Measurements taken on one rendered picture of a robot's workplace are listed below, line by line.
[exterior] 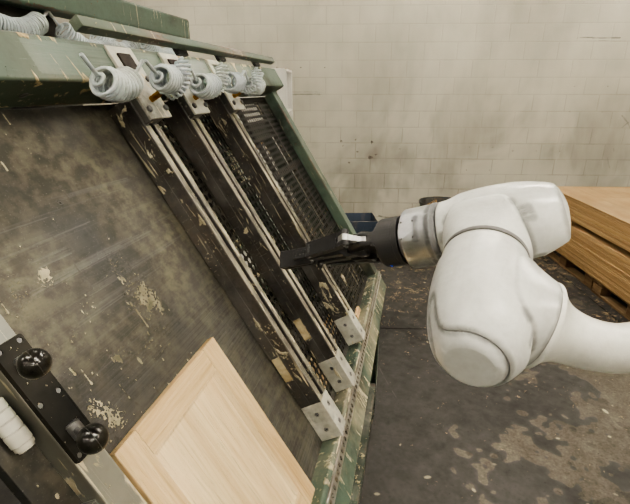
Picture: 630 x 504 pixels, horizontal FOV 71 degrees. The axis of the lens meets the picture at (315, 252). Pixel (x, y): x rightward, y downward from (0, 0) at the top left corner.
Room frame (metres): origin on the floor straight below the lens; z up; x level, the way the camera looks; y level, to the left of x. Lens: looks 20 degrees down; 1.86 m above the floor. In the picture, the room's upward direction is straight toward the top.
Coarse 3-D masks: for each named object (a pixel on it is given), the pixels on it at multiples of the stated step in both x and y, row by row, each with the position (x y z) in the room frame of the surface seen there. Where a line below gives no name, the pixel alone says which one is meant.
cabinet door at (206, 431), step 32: (192, 384) 0.78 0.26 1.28; (224, 384) 0.86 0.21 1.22; (160, 416) 0.67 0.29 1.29; (192, 416) 0.73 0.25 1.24; (224, 416) 0.80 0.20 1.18; (256, 416) 0.87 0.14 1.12; (128, 448) 0.58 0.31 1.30; (160, 448) 0.63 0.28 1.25; (192, 448) 0.68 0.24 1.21; (224, 448) 0.74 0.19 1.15; (256, 448) 0.81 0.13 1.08; (160, 480) 0.59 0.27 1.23; (192, 480) 0.63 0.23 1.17; (224, 480) 0.69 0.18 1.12; (256, 480) 0.75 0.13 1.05; (288, 480) 0.82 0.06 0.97
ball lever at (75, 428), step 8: (72, 424) 0.51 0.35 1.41; (80, 424) 0.52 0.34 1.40; (88, 424) 0.46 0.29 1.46; (96, 424) 0.46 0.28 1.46; (72, 432) 0.51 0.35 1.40; (80, 432) 0.45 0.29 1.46; (88, 432) 0.44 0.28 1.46; (96, 432) 0.45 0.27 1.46; (104, 432) 0.45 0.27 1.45; (80, 440) 0.44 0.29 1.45; (88, 440) 0.44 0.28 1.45; (96, 440) 0.44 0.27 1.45; (104, 440) 0.45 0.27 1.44; (80, 448) 0.43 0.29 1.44; (88, 448) 0.43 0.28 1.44; (96, 448) 0.44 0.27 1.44
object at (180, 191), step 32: (160, 96) 1.16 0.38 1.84; (128, 128) 1.15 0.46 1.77; (160, 128) 1.19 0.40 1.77; (160, 160) 1.13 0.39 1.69; (160, 192) 1.13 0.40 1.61; (192, 192) 1.13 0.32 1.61; (192, 224) 1.12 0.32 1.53; (224, 256) 1.10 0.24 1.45; (224, 288) 1.10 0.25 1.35; (256, 288) 1.12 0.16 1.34; (256, 320) 1.08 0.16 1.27; (288, 352) 1.06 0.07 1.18; (288, 384) 1.06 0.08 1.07; (320, 384) 1.09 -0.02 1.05; (320, 416) 1.04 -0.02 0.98
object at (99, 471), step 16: (0, 320) 0.56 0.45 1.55; (0, 336) 0.54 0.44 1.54; (0, 384) 0.51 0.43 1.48; (16, 400) 0.51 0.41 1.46; (32, 416) 0.50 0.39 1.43; (32, 432) 0.51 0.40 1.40; (48, 432) 0.50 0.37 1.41; (48, 448) 0.50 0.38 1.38; (64, 464) 0.50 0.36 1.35; (80, 464) 0.50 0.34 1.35; (96, 464) 0.51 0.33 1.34; (112, 464) 0.53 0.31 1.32; (80, 480) 0.49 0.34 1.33; (96, 480) 0.50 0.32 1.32; (112, 480) 0.51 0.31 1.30; (128, 480) 0.53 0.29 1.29; (80, 496) 0.49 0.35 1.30; (96, 496) 0.49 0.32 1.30; (112, 496) 0.50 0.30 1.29; (128, 496) 0.51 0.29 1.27
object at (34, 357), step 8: (24, 352) 0.46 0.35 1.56; (32, 352) 0.46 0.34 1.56; (40, 352) 0.47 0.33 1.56; (48, 352) 0.48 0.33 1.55; (16, 360) 0.52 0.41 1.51; (24, 360) 0.45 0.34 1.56; (32, 360) 0.45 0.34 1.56; (40, 360) 0.46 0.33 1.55; (48, 360) 0.46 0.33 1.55; (16, 368) 0.45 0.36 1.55; (24, 368) 0.45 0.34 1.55; (32, 368) 0.45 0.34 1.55; (40, 368) 0.45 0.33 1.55; (48, 368) 0.46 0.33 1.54; (24, 376) 0.45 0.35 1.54; (32, 376) 0.45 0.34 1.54; (40, 376) 0.45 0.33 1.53
